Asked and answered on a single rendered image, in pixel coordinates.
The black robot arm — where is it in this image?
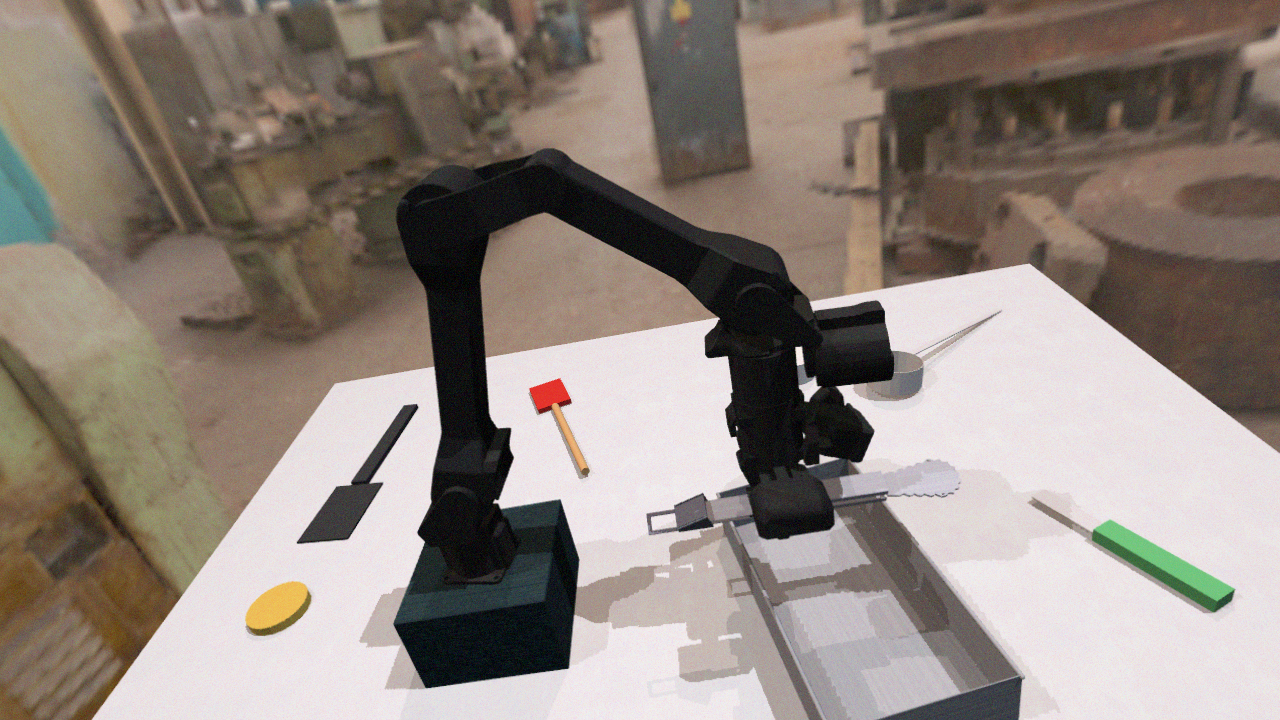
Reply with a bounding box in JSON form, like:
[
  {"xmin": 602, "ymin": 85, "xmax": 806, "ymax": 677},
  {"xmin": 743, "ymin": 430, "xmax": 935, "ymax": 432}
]
[{"xmin": 396, "ymin": 149, "xmax": 893, "ymax": 584}]

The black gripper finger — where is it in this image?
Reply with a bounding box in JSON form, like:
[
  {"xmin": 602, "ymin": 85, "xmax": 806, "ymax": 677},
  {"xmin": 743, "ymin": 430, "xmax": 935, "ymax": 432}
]
[
  {"xmin": 736, "ymin": 450, "xmax": 762, "ymax": 486},
  {"xmin": 745, "ymin": 486, "xmax": 790, "ymax": 541}
]

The yellow oval disc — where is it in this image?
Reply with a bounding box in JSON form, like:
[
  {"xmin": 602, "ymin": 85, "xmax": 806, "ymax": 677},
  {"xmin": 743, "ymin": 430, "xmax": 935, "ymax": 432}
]
[{"xmin": 244, "ymin": 582, "xmax": 312, "ymax": 635}]

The grey long-handled saucepan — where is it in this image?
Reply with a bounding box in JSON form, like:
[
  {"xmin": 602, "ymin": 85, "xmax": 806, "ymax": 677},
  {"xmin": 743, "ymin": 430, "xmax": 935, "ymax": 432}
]
[{"xmin": 867, "ymin": 309, "xmax": 1002, "ymax": 395}]

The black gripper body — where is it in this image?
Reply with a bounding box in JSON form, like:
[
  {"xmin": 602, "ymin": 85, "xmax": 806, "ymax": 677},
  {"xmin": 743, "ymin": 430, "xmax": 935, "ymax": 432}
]
[{"xmin": 724, "ymin": 389, "xmax": 835, "ymax": 541}]

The short grey cylinder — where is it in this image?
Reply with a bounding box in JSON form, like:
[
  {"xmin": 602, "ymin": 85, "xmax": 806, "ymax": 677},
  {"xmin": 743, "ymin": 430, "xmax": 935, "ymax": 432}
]
[{"xmin": 795, "ymin": 347, "xmax": 815, "ymax": 386}]

